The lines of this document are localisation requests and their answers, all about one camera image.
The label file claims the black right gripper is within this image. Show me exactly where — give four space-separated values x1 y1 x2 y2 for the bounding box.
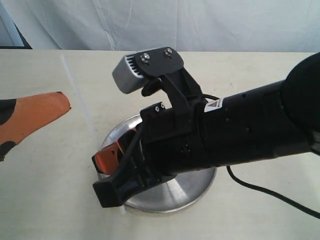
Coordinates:
91 101 208 208

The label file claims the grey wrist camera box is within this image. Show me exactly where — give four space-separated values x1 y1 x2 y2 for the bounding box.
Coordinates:
112 53 147 94

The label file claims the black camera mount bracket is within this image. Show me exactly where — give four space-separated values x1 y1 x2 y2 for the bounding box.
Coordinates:
133 47 202 118

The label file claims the black cable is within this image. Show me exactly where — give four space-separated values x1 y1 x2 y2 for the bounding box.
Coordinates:
226 166 320 221

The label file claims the round stainless steel plate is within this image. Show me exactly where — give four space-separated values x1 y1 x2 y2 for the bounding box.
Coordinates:
98 115 217 213

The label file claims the white backdrop cloth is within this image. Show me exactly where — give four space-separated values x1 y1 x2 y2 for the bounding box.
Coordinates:
2 0 320 52

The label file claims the dark frame at left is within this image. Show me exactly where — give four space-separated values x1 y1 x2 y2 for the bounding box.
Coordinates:
0 4 33 50

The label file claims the thin translucent glow stick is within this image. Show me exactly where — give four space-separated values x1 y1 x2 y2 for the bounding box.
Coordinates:
60 55 127 216

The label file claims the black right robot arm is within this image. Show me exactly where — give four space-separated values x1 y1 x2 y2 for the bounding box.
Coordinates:
92 47 320 208

